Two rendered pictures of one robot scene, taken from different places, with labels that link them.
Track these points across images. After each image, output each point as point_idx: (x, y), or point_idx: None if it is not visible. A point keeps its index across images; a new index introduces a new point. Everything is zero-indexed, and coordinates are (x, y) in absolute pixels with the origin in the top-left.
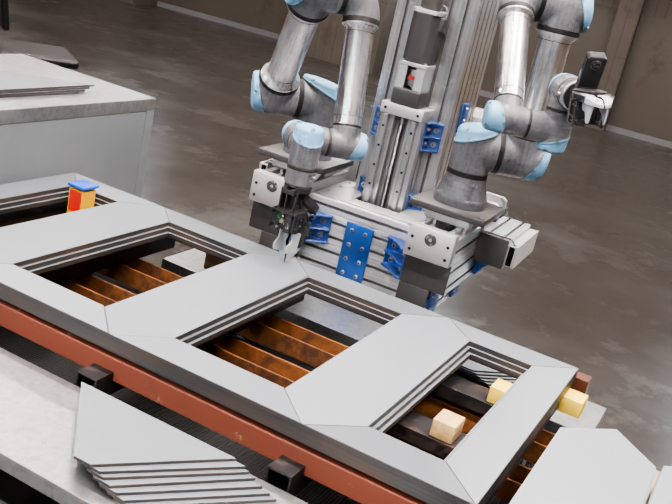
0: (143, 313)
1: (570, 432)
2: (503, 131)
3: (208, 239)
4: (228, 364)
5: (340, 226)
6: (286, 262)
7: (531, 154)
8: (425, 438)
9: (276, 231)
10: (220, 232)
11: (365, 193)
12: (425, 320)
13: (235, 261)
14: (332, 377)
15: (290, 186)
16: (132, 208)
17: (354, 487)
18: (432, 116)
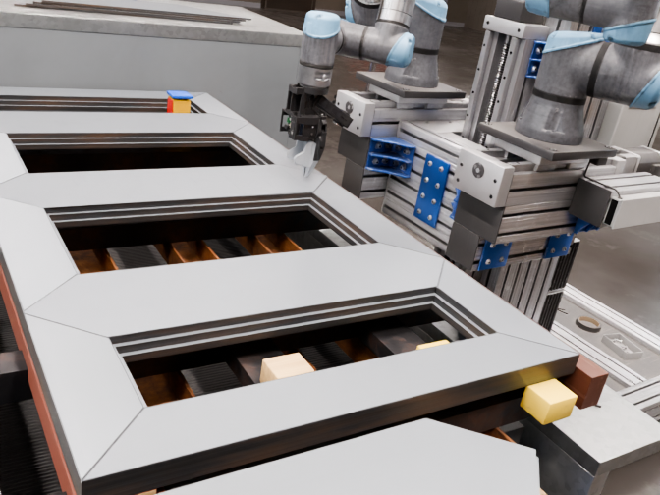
0: (53, 185)
1: (434, 429)
2: (550, 12)
3: (252, 149)
4: (55, 240)
5: (421, 159)
6: (307, 177)
7: (638, 68)
8: (252, 384)
9: (357, 159)
10: (275, 146)
11: (463, 127)
12: (403, 254)
13: (247, 167)
14: (161, 278)
15: (300, 84)
16: (213, 119)
17: (41, 410)
18: (548, 35)
